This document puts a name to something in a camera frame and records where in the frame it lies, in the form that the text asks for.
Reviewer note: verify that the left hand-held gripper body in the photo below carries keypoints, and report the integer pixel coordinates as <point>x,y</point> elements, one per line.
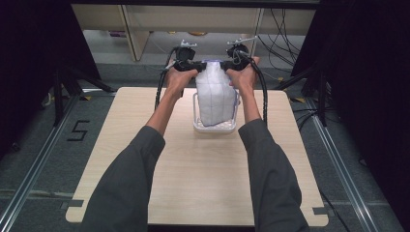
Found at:
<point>184,56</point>

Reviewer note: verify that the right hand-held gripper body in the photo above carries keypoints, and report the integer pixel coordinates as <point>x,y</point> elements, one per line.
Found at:
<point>238,56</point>

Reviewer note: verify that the white cloth with purple edging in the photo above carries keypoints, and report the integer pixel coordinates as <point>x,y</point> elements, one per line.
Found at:
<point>214,93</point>

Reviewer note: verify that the white plastic rack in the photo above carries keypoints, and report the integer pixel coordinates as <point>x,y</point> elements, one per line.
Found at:
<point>214,129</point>

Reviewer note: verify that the person's right hand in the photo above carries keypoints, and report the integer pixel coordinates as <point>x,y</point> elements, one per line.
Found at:
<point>246,79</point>

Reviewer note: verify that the person's left hand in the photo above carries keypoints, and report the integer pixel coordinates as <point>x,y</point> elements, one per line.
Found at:
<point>175,80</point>

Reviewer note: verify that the yellow object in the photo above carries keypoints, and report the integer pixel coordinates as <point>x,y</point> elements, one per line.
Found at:
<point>197,33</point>

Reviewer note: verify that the light wooden desk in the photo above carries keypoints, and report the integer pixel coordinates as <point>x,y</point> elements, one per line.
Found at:
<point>193,19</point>

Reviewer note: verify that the purple object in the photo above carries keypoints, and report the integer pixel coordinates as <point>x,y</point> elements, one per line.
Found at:
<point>116,33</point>

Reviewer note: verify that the black metal stand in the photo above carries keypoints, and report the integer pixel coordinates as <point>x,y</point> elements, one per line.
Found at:
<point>58,96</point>
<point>322,96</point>

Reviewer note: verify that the black curtain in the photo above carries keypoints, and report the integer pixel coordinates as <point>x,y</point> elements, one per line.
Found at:
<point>32,64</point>
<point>370,96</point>

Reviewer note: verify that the aluminium floor rail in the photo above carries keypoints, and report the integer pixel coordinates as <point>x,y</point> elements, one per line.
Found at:
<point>341,174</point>
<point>32,170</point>

